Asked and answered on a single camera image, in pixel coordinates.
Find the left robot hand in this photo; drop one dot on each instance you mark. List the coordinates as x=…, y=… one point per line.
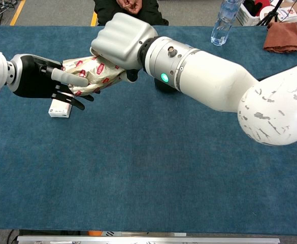
x=31, y=78

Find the orange-brown folded cloth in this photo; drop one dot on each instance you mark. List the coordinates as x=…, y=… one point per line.
x=284, y=38

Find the white plastic basket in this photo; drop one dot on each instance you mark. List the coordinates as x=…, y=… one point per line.
x=247, y=16

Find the blue felt table cover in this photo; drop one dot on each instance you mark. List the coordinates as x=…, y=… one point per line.
x=138, y=165

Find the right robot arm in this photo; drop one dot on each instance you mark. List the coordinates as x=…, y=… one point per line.
x=214, y=78

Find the small white box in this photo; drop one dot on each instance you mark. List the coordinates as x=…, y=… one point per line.
x=59, y=110

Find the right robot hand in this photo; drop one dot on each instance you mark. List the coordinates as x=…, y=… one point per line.
x=123, y=38

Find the black tripod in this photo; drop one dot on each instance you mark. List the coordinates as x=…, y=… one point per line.
x=270, y=15

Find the aluminium profile rail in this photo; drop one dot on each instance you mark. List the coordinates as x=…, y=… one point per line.
x=148, y=240

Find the clear plastic water bottle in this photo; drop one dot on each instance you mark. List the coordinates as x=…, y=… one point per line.
x=224, y=23

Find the beige snack bag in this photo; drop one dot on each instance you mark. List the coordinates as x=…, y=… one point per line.
x=95, y=73

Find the seated person in black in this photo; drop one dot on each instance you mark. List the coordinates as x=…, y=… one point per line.
x=107, y=12

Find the white printed bag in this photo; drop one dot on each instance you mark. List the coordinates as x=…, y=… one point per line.
x=288, y=14

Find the black ceramic pitcher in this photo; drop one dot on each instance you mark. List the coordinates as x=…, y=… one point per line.
x=164, y=87

